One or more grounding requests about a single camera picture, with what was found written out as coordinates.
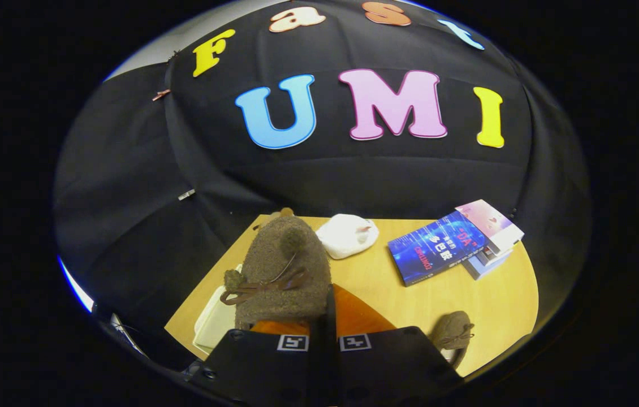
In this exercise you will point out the brown plush toy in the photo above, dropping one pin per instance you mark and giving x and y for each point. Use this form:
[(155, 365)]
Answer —
[(283, 212)]

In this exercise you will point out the pink book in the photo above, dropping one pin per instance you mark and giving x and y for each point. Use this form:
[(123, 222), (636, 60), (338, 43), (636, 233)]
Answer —
[(492, 223)]

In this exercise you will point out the light blue book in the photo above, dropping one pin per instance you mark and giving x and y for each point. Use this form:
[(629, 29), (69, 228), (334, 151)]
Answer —
[(486, 264)]

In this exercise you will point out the brown fuzzy shoe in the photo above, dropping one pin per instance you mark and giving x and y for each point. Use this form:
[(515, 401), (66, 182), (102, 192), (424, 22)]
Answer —
[(280, 265), (450, 330)]

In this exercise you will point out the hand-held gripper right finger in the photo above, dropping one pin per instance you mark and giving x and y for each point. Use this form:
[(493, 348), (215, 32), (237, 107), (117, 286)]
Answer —
[(387, 367)]

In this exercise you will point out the silver cloth clip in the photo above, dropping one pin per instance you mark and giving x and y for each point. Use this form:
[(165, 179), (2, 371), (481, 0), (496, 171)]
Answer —
[(186, 194)]

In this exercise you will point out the white plush toy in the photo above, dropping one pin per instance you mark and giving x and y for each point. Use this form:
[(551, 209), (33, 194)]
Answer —
[(348, 234)]

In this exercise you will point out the red cloth clip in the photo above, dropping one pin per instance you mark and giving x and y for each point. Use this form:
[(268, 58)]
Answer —
[(160, 94)]

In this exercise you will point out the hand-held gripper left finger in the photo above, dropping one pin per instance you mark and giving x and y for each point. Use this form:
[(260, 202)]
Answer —
[(263, 367)]

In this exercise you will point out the grey fabric storage box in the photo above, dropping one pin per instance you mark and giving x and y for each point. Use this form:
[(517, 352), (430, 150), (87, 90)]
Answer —
[(215, 325)]

